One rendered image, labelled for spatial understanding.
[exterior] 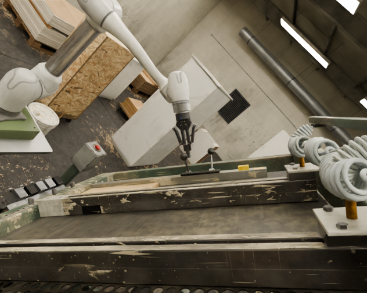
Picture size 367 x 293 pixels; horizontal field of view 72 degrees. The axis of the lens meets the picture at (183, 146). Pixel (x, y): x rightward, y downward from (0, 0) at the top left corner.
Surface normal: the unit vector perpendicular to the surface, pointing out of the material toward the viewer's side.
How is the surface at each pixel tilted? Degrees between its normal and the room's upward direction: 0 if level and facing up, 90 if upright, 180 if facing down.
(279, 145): 90
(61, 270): 90
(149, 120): 90
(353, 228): 57
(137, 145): 90
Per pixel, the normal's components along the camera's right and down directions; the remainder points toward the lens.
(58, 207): -0.25, 0.12
